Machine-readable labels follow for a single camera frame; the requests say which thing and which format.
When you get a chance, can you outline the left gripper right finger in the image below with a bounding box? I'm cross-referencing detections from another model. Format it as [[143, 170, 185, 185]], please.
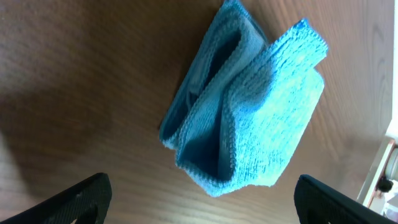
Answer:
[[294, 174, 395, 224]]

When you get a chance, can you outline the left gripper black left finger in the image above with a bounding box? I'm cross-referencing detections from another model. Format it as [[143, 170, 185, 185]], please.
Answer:
[[1, 173, 112, 224]]

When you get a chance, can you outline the blue microfiber cloth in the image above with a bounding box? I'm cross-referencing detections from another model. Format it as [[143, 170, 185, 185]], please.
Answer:
[[159, 1, 328, 197]]

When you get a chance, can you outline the white shelf furniture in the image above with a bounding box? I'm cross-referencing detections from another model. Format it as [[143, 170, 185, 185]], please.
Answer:
[[356, 118, 397, 214]]

